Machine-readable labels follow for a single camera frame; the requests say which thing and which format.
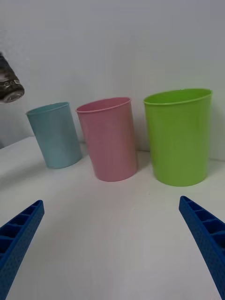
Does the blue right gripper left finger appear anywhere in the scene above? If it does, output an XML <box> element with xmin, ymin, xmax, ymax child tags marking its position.
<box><xmin>0</xmin><ymin>199</ymin><xmax>45</xmax><ymax>300</ymax></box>

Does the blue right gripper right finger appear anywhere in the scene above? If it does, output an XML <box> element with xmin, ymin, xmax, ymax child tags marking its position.
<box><xmin>179</xmin><ymin>195</ymin><xmax>225</xmax><ymax>300</ymax></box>

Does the green plastic bin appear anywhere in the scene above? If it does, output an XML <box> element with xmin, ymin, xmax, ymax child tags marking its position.
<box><xmin>143</xmin><ymin>88</ymin><xmax>213</xmax><ymax>187</ymax></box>

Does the pale blue plastic bin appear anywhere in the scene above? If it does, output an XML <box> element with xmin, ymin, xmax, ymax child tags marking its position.
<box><xmin>25</xmin><ymin>101</ymin><xmax>83</xmax><ymax>169</ymax></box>

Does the pink plastic bin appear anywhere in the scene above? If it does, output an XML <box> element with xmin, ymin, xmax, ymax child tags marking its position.
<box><xmin>75</xmin><ymin>97</ymin><xmax>138</xmax><ymax>182</ymax></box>

